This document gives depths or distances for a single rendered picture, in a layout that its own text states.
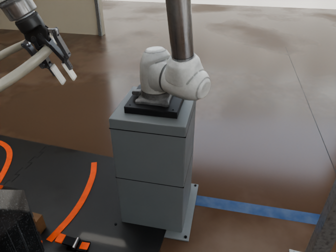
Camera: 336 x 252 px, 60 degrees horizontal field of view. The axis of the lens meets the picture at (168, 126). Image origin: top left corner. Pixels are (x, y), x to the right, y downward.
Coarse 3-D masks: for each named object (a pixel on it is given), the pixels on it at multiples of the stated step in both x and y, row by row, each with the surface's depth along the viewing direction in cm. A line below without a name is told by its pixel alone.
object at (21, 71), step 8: (8, 48) 117; (16, 48) 117; (48, 48) 92; (0, 56) 118; (32, 56) 87; (40, 56) 88; (24, 64) 85; (32, 64) 86; (16, 72) 83; (24, 72) 84; (0, 80) 81; (8, 80) 82; (16, 80) 83; (0, 88) 81
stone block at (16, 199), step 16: (0, 192) 120; (16, 192) 129; (0, 208) 115; (16, 208) 123; (0, 224) 114; (16, 224) 122; (32, 224) 132; (0, 240) 115; (16, 240) 124; (32, 240) 134
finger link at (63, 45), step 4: (52, 32) 89; (56, 32) 89; (56, 36) 90; (60, 36) 92; (56, 40) 91; (60, 40) 91; (60, 44) 91; (64, 44) 93; (60, 48) 92; (64, 48) 93; (64, 52) 93; (68, 52) 94; (68, 56) 94
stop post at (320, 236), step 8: (328, 200) 137; (328, 208) 135; (320, 216) 145; (328, 216) 135; (320, 224) 143; (328, 224) 138; (320, 232) 142; (328, 232) 140; (312, 240) 151; (320, 240) 144; (328, 240) 143; (312, 248) 149; (320, 248) 147; (328, 248) 145
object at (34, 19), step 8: (32, 16) 86; (16, 24) 86; (24, 24) 85; (32, 24) 86; (40, 24) 88; (24, 32) 87; (32, 32) 89; (40, 32) 89; (48, 32) 91; (40, 40) 91; (48, 40) 92
